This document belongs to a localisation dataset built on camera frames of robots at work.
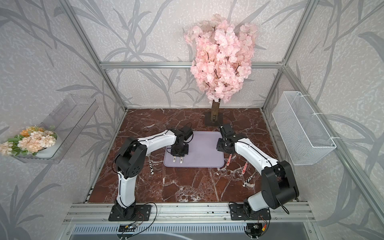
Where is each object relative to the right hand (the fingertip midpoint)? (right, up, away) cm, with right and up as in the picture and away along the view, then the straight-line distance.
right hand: (220, 146), depth 89 cm
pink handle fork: (+6, -9, +2) cm, 11 cm away
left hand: (-22, -7, +4) cm, 24 cm away
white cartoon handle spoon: (-24, -9, +2) cm, 26 cm away
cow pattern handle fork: (-40, -15, -3) cm, 43 cm away
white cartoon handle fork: (-29, -8, +2) cm, 30 cm away
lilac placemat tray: (-11, -5, +5) cm, 13 cm away
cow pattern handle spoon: (+14, -19, -5) cm, 25 cm away
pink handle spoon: (+14, -14, 0) cm, 20 cm away
